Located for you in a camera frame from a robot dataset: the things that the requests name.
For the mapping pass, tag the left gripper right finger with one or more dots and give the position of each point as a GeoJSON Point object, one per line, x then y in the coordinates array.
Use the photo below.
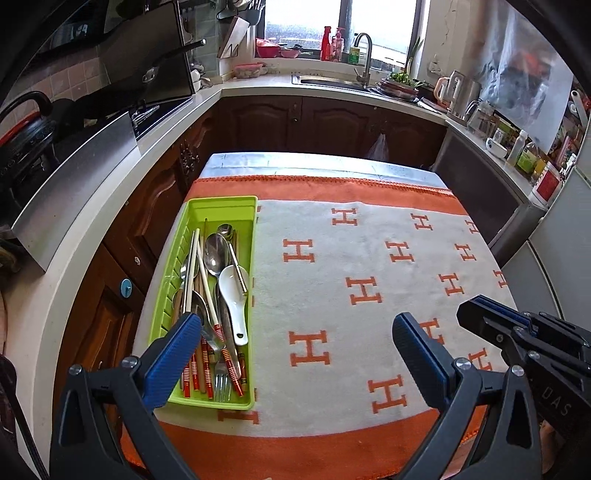
{"type": "Point", "coordinates": [508, 443]}

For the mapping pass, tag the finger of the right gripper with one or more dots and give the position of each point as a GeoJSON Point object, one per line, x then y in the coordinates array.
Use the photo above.
{"type": "Point", "coordinates": [554, 354]}

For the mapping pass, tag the orange and cream H blanket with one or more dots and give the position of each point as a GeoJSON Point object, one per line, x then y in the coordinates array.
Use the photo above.
{"type": "Point", "coordinates": [335, 260]}

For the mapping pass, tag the green plastic utensil tray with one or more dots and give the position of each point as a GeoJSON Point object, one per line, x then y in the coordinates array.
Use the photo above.
{"type": "Point", "coordinates": [206, 215]}

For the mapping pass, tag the white ceramic soup spoon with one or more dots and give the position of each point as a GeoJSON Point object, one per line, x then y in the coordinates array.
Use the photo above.
{"type": "Point", "coordinates": [236, 302]}

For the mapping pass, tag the steel spoon gold handle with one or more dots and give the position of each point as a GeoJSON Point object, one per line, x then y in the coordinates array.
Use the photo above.
{"type": "Point", "coordinates": [227, 232]}

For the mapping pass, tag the cream chopstick red striped end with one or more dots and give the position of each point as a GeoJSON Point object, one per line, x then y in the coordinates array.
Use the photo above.
{"type": "Point", "coordinates": [203, 275]}

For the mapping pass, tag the light wooden chopstick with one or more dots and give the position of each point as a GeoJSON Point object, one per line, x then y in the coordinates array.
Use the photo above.
{"type": "Point", "coordinates": [244, 381]}

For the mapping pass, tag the stainless range panel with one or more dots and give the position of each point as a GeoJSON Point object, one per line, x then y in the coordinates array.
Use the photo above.
{"type": "Point", "coordinates": [44, 221]}

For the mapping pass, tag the wooden cutting board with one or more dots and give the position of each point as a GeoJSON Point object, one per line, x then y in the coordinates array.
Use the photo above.
{"type": "Point", "coordinates": [237, 36]}

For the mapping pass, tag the cream chopstick red band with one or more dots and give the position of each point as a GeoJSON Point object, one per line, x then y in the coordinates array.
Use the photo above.
{"type": "Point", "coordinates": [206, 366]}

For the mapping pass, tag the kitchen faucet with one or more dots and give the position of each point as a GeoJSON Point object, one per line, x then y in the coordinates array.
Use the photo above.
{"type": "Point", "coordinates": [363, 76]}

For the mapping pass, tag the steel fork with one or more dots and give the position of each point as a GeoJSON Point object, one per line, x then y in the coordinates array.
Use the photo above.
{"type": "Point", "coordinates": [219, 370]}

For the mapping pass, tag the red label container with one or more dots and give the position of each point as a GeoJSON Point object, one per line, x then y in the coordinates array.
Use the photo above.
{"type": "Point", "coordinates": [547, 184]}

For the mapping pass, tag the green bottle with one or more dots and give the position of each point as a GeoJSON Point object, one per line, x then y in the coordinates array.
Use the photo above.
{"type": "Point", "coordinates": [527, 159]}

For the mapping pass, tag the steel kettle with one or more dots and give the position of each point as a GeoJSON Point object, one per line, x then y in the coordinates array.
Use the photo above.
{"type": "Point", "coordinates": [455, 93]}

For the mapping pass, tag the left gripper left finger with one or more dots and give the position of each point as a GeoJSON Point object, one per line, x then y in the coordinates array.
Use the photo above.
{"type": "Point", "coordinates": [83, 444]}

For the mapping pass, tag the grey refrigerator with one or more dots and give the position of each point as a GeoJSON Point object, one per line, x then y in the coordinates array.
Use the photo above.
{"type": "Point", "coordinates": [551, 272]}

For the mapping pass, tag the large steel spoon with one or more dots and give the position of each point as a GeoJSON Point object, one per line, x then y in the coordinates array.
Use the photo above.
{"type": "Point", "coordinates": [215, 260]}

